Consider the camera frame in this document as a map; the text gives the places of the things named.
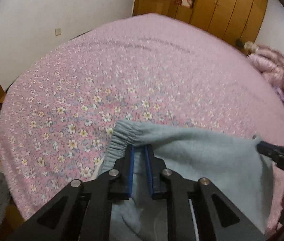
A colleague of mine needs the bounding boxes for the grey-blue fleece pants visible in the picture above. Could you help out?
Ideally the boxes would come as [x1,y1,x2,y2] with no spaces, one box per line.
[100,120,273,240]

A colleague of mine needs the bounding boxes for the wooden wardrobe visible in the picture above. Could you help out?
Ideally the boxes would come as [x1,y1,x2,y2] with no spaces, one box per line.
[133,0,268,50]

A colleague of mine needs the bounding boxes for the pink quilted blanket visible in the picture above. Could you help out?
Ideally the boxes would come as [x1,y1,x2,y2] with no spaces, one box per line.
[247,45,284,92]

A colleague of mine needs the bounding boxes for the plush toy on blanket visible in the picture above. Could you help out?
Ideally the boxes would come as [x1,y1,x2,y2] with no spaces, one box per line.
[244,41,259,53]

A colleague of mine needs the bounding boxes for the pink floral bed sheet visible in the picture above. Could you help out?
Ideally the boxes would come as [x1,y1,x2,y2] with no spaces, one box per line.
[0,14,284,234]

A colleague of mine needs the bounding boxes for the white wall socket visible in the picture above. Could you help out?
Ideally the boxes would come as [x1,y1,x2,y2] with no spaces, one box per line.
[55,28,62,36]

